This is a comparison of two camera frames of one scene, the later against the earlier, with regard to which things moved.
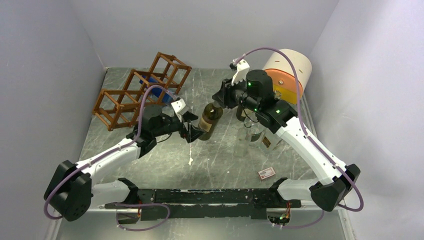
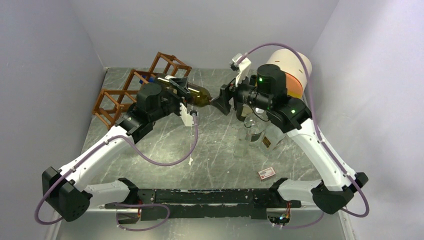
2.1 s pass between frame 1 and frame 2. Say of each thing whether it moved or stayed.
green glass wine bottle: moved
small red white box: stayed
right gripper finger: stayed
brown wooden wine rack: stayed
